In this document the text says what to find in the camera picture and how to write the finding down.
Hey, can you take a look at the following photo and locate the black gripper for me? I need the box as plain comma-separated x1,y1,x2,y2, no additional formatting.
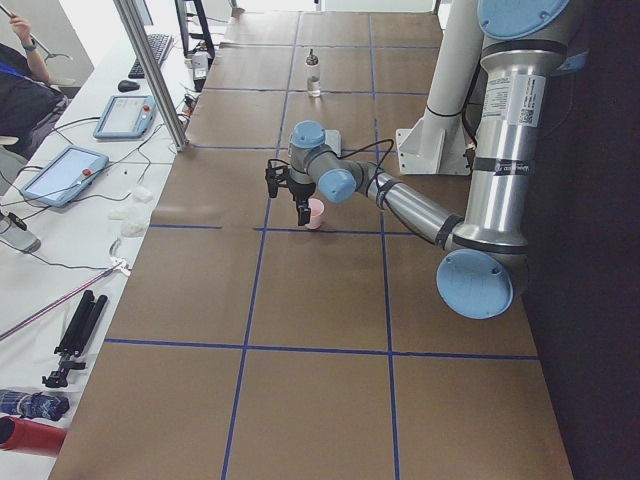
288,180,315,226

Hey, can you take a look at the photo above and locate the clear glass sauce bottle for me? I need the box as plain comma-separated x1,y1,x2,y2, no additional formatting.
305,48,321,98

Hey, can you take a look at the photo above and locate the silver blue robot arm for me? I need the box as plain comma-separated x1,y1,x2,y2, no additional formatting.
265,1,589,319

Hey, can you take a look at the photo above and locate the silver digital kitchen scale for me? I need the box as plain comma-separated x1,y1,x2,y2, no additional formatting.
287,129,343,157

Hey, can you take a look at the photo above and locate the crumpled white tissue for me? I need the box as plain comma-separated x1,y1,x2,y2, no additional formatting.
107,185,154,238

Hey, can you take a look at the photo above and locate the far blue teach pendant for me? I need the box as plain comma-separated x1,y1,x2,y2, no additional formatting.
93,95,156,140

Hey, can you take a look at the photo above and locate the blue teach pendant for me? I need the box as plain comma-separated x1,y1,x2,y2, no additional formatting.
93,95,156,140
20,146,109,207

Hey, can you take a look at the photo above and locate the black computer mouse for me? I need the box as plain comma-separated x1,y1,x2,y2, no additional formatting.
117,80,140,93

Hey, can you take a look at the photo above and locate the black computer keyboard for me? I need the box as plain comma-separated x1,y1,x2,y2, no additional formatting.
128,33,173,80

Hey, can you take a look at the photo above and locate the black folded tripod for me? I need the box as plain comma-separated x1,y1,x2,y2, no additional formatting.
42,290,108,388

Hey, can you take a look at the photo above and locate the near blue teach pendant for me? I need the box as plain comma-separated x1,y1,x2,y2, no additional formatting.
20,146,109,207

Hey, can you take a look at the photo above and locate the seated person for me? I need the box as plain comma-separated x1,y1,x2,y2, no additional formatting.
0,13,70,159

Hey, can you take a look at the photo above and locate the red cylinder bottle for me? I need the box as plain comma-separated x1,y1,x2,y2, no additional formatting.
1,416,67,457

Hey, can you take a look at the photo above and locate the aluminium frame post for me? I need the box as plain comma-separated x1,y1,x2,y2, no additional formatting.
113,0,188,152

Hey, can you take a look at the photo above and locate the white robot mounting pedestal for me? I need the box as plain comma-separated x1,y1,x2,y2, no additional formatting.
396,0,484,175

